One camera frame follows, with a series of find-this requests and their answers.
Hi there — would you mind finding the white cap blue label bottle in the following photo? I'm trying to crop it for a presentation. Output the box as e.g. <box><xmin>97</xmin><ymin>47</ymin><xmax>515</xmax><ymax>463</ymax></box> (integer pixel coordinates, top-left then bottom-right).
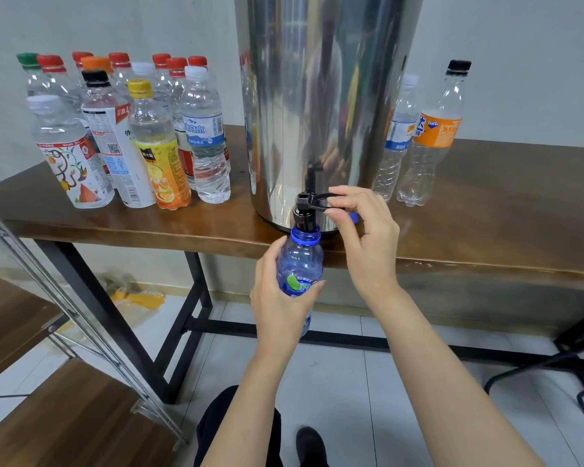
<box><xmin>182</xmin><ymin>66</ymin><xmax>233</xmax><ymax>204</ymax></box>

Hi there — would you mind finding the green label plastic water bottle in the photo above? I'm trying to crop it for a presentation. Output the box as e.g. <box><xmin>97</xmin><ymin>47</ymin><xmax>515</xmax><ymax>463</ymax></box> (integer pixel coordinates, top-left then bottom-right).
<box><xmin>18</xmin><ymin>52</ymin><xmax>48</xmax><ymax>96</ymax></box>

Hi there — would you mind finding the person's left hand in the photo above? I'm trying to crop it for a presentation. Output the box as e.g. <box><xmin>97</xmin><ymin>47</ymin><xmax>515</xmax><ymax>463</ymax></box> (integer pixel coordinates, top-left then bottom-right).
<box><xmin>250</xmin><ymin>236</ymin><xmax>327</xmax><ymax>364</ymax></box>

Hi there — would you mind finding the person's left forearm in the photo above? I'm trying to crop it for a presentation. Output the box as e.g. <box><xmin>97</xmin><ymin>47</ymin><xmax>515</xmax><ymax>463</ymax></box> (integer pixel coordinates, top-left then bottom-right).
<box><xmin>202</xmin><ymin>353</ymin><xmax>298</xmax><ymax>467</ymax></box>

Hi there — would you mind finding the yellow label plastic bottle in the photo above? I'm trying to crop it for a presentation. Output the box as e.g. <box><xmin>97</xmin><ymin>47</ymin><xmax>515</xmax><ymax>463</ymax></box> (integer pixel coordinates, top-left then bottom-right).
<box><xmin>127</xmin><ymin>79</ymin><xmax>193</xmax><ymax>211</ymax></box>

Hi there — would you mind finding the yellow debris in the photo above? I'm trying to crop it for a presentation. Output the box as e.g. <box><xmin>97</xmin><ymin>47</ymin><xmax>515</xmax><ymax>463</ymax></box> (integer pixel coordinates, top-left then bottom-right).
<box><xmin>112</xmin><ymin>289</ymin><xmax>167</xmax><ymax>311</ymax></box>

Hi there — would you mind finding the stainless steel water dispenser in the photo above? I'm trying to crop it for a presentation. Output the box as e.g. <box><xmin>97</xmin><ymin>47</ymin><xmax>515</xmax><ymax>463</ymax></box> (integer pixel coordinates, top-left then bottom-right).
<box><xmin>234</xmin><ymin>0</ymin><xmax>426</xmax><ymax>232</ymax></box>

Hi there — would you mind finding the blue cap plastic bottle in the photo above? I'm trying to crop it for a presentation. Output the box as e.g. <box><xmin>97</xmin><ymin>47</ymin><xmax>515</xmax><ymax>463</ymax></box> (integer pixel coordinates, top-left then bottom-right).
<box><xmin>276</xmin><ymin>228</ymin><xmax>324</xmax><ymax>337</ymax></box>

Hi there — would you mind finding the wooden stool with black frame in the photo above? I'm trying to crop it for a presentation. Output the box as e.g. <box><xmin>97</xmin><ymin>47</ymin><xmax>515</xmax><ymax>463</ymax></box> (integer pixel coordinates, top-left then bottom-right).
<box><xmin>481</xmin><ymin>306</ymin><xmax>584</xmax><ymax>429</ymax></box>

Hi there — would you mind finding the slim blue label plastic bottle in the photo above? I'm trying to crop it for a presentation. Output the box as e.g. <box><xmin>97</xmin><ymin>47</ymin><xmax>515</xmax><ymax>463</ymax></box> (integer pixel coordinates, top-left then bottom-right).
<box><xmin>372</xmin><ymin>73</ymin><xmax>422</xmax><ymax>202</ymax></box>

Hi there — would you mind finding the person's black shoe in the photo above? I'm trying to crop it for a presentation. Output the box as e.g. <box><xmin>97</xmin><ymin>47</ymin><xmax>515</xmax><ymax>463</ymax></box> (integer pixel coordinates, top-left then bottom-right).
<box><xmin>295</xmin><ymin>427</ymin><xmax>330</xmax><ymax>467</ymax></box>

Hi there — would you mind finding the person's right hand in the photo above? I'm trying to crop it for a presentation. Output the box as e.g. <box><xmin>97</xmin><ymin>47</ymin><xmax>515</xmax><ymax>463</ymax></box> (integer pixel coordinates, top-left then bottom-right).
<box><xmin>323</xmin><ymin>186</ymin><xmax>402</xmax><ymax>305</ymax></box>

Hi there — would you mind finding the orange label black cap bottle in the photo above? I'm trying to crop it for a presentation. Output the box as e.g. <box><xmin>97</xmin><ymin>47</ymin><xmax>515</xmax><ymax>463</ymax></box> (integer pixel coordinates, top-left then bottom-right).
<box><xmin>397</xmin><ymin>60</ymin><xmax>472</xmax><ymax>208</ymax></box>

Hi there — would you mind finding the black metal table frame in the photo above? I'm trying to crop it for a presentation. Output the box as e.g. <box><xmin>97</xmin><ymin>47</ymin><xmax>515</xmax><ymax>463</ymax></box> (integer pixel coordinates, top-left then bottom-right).
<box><xmin>34</xmin><ymin>238</ymin><xmax>584</xmax><ymax>405</ymax></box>

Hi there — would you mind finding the orange cap clear plastic bottle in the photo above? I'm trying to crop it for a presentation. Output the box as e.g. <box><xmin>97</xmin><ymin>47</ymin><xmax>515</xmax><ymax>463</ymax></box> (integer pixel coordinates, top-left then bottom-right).
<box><xmin>80</xmin><ymin>56</ymin><xmax>113</xmax><ymax>74</ymax></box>

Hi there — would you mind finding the wooden metal shelf rack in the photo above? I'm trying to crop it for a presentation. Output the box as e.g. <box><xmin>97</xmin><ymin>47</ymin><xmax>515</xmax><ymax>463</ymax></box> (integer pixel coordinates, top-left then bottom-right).
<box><xmin>0</xmin><ymin>194</ymin><xmax>188</xmax><ymax>467</ymax></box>

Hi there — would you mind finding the person's black trouser leg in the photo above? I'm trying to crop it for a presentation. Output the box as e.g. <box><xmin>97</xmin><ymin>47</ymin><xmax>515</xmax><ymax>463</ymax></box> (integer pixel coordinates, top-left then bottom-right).
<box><xmin>195</xmin><ymin>386</ymin><xmax>286</xmax><ymax>467</ymax></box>

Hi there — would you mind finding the white-cap blue-label bottle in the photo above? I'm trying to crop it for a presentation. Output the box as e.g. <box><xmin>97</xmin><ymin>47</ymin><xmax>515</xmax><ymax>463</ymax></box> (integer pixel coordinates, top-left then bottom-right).
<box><xmin>131</xmin><ymin>61</ymin><xmax>176</xmax><ymax>117</ymax></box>

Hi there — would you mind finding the person's right forearm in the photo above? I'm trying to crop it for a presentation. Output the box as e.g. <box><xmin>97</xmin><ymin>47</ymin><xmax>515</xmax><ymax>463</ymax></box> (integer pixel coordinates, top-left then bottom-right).
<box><xmin>370</xmin><ymin>287</ymin><xmax>546</xmax><ymax>467</ymax></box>

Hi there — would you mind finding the white patterned label plastic bottle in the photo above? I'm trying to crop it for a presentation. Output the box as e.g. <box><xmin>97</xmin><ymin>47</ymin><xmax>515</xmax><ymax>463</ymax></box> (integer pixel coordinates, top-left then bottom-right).
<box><xmin>26</xmin><ymin>94</ymin><xmax>116</xmax><ymax>210</ymax></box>

